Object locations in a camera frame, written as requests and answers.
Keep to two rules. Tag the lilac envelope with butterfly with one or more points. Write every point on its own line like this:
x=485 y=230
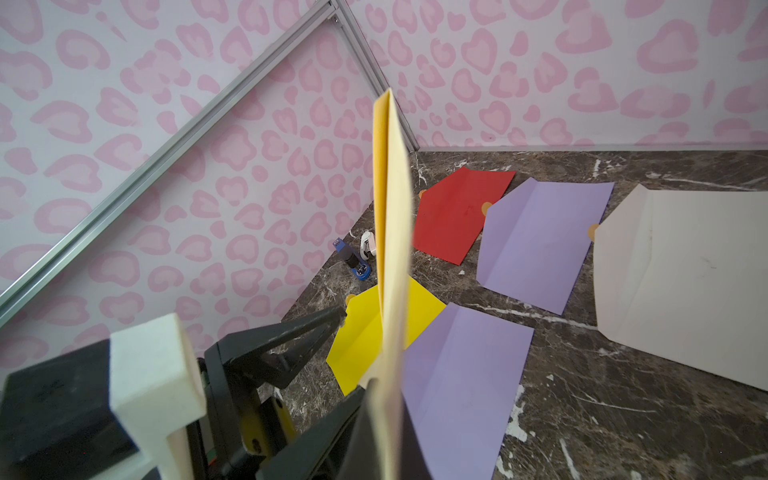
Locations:
x=535 y=240

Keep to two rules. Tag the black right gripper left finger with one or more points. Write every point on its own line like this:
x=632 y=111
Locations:
x=361 y=460

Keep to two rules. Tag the cream white envelope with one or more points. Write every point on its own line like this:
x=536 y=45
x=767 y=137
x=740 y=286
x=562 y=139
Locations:
x=683 y=275

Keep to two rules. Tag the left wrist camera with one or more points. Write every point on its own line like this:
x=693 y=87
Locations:
x=119 y=408

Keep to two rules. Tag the red envelope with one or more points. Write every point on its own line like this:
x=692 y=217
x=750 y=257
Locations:
x=450 y=215

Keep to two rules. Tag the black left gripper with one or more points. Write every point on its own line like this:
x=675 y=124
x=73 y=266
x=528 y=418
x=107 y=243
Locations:
x=242 y=436

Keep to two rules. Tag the yellow envelope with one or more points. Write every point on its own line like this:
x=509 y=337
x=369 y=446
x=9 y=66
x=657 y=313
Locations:
x=357 y=344

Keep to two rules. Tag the tan kraft envelope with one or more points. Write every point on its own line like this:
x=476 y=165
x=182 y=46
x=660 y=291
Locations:
x=393 y=205

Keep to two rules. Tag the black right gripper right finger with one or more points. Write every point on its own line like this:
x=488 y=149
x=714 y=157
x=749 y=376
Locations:
x=412 y=461

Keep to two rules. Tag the white tape dispenser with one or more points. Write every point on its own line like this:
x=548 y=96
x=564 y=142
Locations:
x=368 y=246

